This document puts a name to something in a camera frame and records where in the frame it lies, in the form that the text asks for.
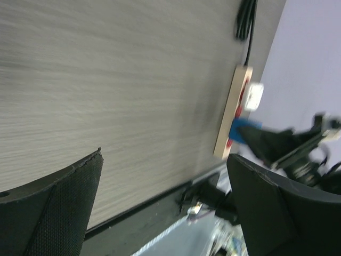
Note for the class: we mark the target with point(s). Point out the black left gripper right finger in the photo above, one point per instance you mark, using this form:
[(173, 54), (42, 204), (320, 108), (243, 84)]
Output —
[(280, 216)]

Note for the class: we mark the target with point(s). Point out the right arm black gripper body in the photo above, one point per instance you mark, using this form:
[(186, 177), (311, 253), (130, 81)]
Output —
[(290, 151)]

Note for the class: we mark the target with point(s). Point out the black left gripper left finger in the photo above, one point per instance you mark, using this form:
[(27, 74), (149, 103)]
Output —
[(50, 215)]

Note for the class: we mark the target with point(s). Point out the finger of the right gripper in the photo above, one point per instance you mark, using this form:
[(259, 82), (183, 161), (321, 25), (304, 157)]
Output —
[(266, 145)]

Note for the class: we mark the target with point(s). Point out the white square plug adapter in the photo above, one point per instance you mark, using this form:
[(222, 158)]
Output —
[(252, 96)]

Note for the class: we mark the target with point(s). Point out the beige power strip red sockets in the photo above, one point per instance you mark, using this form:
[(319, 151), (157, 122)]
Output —
[(241, 77)]

